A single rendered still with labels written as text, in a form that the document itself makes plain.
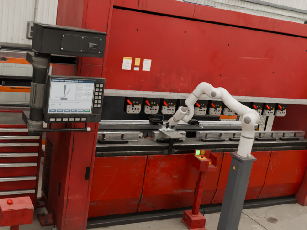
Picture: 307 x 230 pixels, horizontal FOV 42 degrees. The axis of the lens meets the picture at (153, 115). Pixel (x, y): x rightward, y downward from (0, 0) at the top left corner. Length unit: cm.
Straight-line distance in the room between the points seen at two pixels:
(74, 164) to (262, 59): 240
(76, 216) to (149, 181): 83
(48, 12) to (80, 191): 462
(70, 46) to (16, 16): 464
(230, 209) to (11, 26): 522
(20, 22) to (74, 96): 467
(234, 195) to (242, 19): 183
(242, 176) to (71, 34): 198
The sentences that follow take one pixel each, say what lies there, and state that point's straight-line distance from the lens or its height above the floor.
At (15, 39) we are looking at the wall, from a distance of 763.
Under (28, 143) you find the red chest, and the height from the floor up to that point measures 83.
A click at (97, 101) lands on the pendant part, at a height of 141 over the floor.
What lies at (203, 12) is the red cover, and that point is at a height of 224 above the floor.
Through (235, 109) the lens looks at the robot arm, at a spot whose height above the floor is 142.
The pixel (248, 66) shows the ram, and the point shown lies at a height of 174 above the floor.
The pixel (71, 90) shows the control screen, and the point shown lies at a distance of 304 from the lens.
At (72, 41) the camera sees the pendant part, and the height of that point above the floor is 186.
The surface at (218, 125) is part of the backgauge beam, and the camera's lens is 488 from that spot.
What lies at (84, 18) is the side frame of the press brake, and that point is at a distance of 336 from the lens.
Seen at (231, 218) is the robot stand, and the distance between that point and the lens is 393.
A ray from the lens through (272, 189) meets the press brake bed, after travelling 535.
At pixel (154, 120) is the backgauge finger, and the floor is 103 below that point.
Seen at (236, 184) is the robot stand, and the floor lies 75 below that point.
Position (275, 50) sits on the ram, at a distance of 480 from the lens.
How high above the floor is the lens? 212
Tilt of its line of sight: 14 degrees down
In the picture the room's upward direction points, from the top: 9 degrees clockwise
